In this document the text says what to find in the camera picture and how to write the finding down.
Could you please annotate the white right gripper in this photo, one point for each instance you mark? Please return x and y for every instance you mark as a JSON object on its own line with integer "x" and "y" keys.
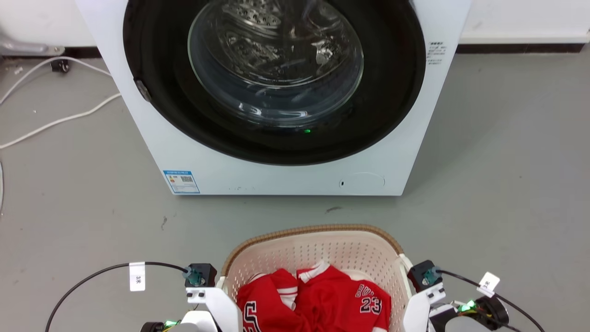
{"x": 417, "y": 313}

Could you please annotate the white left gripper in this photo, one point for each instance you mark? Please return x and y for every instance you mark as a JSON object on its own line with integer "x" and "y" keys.
{"x": 226, "y": 311}

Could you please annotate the cream plastic laundry basket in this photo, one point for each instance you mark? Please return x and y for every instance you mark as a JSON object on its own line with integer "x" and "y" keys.
{"x": 322, "y": 249}

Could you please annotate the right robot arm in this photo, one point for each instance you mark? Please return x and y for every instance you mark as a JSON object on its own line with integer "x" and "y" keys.
{"x": 491, "y": 316}

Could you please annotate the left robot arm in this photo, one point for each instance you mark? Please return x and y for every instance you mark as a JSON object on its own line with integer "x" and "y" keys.
{"x": 156, "y": 327}

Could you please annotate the red white-trimmed garment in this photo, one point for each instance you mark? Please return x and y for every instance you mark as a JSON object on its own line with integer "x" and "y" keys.
{"x": 265, "y": 299}

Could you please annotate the red jersey number 23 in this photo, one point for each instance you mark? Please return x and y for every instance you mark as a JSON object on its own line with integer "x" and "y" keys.
{"x": 341, "y": 299}

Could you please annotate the blue energy label sticker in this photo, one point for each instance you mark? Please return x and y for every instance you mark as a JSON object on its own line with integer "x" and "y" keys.
{"x": 182, "y": 182}

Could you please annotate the white front-load washing machine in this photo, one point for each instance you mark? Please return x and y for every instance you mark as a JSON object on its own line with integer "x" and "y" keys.
{"x": 415, "y": 138}

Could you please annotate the small printed text sticker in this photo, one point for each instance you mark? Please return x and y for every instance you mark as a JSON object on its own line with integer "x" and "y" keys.
{"x": 436, "y": 53}

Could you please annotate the black round washer door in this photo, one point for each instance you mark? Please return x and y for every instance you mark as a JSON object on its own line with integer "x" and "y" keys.
{"x": 156, "y": 55}

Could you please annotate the small black plug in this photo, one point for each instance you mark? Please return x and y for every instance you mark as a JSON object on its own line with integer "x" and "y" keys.
{"x": 60, "y": 66}

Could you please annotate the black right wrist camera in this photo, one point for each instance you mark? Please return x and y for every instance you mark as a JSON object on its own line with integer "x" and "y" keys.
{"x": 420, "y": 273}

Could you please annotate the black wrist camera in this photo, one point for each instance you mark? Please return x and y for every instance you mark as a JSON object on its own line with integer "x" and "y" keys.
{"x": 205, "y": 273}
{"x": 420, "y": 273}

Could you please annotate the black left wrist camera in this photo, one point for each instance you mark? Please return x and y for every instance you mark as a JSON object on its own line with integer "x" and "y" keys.
{"x": 205, "y": 273}

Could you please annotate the grey metal bracket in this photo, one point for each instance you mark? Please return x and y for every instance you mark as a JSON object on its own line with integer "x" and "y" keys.
{"x": 23, "y": 47}

